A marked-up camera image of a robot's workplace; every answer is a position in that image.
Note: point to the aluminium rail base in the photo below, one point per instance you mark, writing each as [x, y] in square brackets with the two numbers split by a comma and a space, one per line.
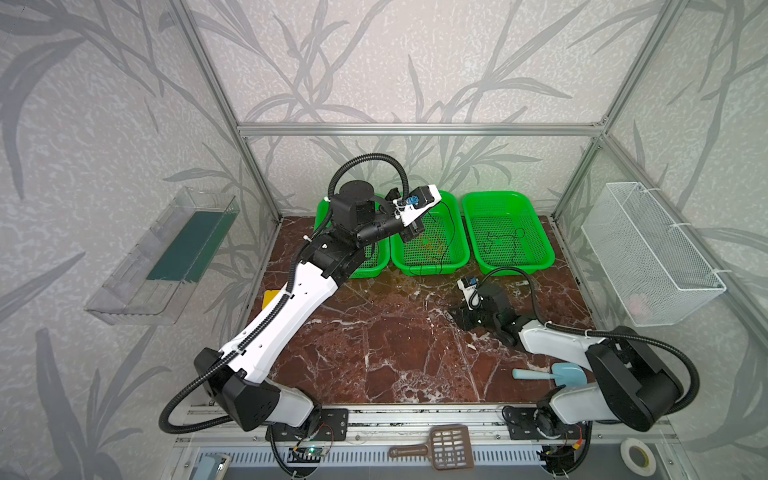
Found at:
[395, 424]

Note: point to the yellow plastic spatula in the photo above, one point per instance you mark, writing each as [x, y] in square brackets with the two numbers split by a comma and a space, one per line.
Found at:
[268, 297]

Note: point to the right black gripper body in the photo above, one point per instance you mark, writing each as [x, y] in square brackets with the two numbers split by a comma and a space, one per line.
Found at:
[475, 313]

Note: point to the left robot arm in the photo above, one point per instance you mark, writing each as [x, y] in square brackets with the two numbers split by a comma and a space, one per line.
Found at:
[235, 376]

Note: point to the brown slotted spatula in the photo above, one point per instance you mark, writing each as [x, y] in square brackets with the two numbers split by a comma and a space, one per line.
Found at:
[447, 448]

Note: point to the white tape roll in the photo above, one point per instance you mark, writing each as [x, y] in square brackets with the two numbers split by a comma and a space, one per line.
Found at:
[638, 457]

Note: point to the grey device with screen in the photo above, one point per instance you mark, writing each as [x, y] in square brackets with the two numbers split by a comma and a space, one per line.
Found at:
[212, 466]

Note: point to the middle green plastic basket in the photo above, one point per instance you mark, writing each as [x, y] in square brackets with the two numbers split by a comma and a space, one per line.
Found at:
[442, 249]

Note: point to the green circuit board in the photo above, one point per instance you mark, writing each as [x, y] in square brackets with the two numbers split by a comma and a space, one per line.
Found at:
[308, 455]

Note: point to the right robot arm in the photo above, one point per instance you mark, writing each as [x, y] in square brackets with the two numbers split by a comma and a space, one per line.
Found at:
[637, 379]

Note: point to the right green plastic basket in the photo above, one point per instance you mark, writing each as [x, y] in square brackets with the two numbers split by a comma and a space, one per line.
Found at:
[505, 231]

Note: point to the left green plastic basket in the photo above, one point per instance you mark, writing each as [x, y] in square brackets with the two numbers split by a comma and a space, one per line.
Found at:
[377, 256]

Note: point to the green plastic basket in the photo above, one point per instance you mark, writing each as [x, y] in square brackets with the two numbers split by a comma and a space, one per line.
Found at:
[442, 249]
[505, 231]
[377, 256]

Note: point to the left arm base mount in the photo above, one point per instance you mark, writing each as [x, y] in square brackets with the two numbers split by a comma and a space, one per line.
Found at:
[323, 424]

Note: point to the clear acrylic wall shelf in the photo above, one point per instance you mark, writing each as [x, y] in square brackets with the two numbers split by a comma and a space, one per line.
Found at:
[155, 281]

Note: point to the light blue plastic scoop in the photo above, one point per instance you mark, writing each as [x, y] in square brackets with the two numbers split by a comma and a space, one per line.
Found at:
[570, 376]

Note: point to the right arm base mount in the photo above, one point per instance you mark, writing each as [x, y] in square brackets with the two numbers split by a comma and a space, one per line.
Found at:
[532, 423]

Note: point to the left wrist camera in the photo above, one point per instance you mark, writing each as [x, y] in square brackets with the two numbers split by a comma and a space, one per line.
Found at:
[417, 203]

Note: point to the white wire mesh basket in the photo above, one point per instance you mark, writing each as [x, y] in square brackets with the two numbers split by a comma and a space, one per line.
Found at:
[657, 273]

